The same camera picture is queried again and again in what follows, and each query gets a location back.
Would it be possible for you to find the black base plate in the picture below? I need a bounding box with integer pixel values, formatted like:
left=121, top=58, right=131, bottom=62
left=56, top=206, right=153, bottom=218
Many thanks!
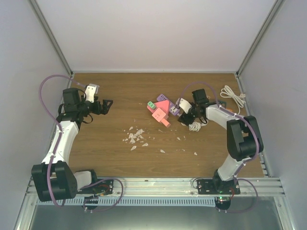
left=196, top=178, right=241, bottom=196
left=77, top=179, right=114, bottom=196

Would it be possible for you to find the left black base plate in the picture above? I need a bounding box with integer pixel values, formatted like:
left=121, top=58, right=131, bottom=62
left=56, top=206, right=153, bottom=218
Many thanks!
left=77, top=179, right=114, bottom=196

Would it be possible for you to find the purple power strip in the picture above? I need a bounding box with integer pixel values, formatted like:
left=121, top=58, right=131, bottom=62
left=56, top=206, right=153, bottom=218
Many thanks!
left=156, top=94, right=179, bottom=115

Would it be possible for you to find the white coiled cable at back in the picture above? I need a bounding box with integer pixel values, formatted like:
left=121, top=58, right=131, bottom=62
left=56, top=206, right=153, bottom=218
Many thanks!
left=220, top=85, right=248, bottom=115

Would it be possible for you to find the aluminium front rail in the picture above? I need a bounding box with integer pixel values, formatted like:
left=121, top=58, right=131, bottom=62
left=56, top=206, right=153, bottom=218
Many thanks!
left=25, top=176, right=286, bottom=197

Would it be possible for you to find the pink triangular socket adapter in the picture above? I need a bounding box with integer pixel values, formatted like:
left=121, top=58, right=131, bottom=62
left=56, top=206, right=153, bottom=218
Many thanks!
left=148, top=100, right=170, bottom=115

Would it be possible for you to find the pink cube socket adapter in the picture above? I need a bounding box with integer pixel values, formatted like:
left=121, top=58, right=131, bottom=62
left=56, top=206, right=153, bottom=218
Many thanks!
left=152, top=108, right=166, bottom=123

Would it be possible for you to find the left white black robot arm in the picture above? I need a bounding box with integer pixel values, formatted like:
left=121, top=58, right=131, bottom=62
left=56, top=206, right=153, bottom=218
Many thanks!
left=31, top=84, right=113, bottom=202

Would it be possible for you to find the white coiled strip cable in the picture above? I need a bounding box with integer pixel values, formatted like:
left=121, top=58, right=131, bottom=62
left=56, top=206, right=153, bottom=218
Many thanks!
left=183, top=120, right=209, bottom=132

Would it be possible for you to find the green plug adapter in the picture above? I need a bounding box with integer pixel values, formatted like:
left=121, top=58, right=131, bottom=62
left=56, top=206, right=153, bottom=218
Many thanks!
left=147, top=101, right=156, bottom=110

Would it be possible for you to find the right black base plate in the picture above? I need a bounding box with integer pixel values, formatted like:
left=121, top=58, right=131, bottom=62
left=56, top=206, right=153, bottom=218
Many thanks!
left=196, top=178, right=241, bottom=196

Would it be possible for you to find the dark green cube adapter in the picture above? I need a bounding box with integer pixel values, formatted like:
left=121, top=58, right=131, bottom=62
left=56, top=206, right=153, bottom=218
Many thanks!
left=218, top=100, right=227, bottom=108

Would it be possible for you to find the grey slotted cable duct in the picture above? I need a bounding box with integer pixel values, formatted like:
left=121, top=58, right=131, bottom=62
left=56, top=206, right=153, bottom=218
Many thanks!
left=35, top=196, right=216, bottom=207

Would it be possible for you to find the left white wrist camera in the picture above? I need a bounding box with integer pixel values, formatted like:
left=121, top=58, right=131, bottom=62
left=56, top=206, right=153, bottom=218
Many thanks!
left=85, top=84, right=100, bottom=103

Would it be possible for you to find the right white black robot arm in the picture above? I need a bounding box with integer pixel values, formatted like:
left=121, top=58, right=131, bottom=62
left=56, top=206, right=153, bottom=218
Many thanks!
left=176, top=89, right=264, bottom=194

